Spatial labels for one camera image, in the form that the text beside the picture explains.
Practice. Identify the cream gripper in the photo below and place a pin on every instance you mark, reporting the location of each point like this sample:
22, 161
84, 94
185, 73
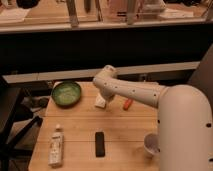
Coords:
106, 101

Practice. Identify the orange red pepper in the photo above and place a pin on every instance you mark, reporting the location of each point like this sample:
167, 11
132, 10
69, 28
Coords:
127, 104

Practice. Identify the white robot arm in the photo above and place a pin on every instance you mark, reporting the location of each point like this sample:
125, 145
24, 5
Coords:
184, 119

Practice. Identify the green ceramic bowl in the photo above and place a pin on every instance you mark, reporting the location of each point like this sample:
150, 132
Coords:
66, 93

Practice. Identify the white sponge block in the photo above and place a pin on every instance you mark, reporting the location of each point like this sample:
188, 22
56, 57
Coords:
100, 101

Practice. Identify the white paper cup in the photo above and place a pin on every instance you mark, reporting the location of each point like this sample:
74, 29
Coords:
151, 145

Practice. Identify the white plastic bottle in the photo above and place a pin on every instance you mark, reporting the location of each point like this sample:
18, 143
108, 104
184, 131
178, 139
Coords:
56, 147

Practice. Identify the black chair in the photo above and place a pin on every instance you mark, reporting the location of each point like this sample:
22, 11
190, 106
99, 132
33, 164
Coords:
11, 111

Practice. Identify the metal rail bar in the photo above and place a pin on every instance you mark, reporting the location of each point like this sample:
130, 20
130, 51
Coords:
59, 75

